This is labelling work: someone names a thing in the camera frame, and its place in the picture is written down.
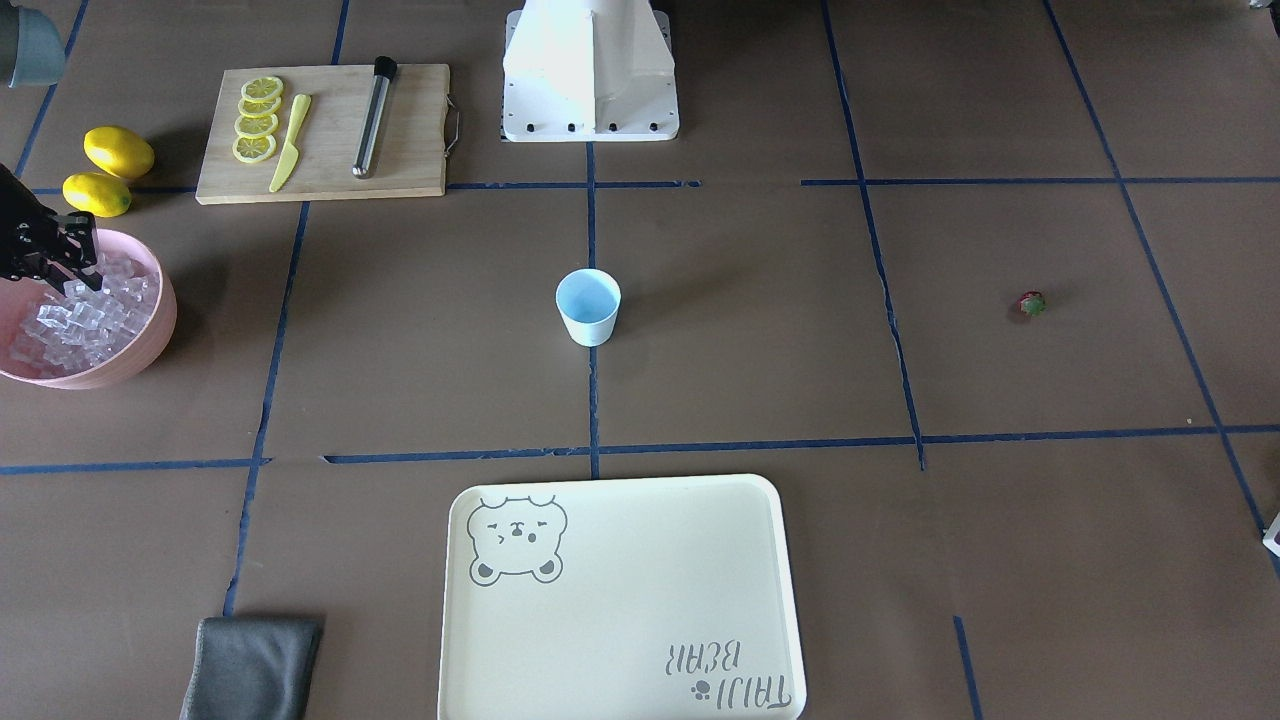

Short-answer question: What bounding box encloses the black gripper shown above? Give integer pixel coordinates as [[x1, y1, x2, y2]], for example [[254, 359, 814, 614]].
[[1, 165, 102, 292]]

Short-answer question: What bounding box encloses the red strawberry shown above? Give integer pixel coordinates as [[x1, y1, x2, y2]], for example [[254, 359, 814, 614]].
[[1018, 291, 1047, 316]]

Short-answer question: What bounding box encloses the clear ice cube pile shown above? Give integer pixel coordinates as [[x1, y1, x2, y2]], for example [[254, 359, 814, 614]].
[[6, 255, 161, 379]]

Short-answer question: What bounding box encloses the light blue plastic cup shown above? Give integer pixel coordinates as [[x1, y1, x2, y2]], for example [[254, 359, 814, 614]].
[[556, 268, 622, 348]]

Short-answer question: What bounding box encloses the white cup rack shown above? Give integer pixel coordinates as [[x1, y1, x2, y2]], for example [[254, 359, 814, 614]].
[[1262, 514, 1280, 559]]

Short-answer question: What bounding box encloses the whole yellow lemon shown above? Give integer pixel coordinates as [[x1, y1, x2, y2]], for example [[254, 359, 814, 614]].
[[82, 126, 155, 181], [61, 172, 133, 218]]

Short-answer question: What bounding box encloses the pink bowl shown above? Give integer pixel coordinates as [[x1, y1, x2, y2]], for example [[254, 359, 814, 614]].
[[3, 229, 177, 389]]

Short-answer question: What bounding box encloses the lemon slice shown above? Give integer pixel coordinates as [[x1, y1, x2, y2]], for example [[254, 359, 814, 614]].
[[239, 76, 285, 102], [238, 96, 282, 119], [234, 113, 279, 138], [232, 135, 276, 164]]

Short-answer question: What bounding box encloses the yellow plastic knife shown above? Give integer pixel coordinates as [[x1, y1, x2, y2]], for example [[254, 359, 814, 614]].
[[268, 94, 312, 193]]

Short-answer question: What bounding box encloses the wooden cutting board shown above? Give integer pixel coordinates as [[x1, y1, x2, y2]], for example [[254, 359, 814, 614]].
[[195, 64, 451, 205]]

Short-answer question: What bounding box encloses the steel muddler black tip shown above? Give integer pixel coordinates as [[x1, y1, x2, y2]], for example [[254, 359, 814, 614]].
[[351, 56, 398, 179]]

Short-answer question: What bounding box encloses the grey folded cloth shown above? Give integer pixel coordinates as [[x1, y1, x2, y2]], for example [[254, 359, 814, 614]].
[[179, 616, 323, 719]]

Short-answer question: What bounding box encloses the cream bear serving tray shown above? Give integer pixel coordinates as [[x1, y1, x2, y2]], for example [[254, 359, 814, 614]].
[[436, 474, 806, 719]]

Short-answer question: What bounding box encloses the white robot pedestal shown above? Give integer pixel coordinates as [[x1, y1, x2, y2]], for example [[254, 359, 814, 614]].
[[500, 1, 681, 143]]

